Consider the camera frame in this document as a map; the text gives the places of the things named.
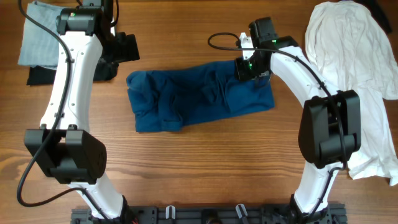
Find dark blue t-shirt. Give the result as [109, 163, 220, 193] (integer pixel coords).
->
[126, 60, 275, 133]

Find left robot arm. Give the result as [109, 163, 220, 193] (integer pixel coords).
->
[24, 1, 139, 223]

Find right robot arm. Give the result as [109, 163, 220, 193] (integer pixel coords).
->
[236, 17, 361, 223]

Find folded black garment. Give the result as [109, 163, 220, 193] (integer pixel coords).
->
[27, 60, 119, 86]

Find folded light blue jeans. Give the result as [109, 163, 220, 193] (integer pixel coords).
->
[18, 1, 63, 70]

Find white shirt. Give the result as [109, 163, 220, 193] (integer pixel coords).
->
[305, 1, 397, 186]

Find right black cable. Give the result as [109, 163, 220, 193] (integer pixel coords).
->
[207, 32, 348, 224]

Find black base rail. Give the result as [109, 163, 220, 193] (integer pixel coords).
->
[70, 203, 348, 224]

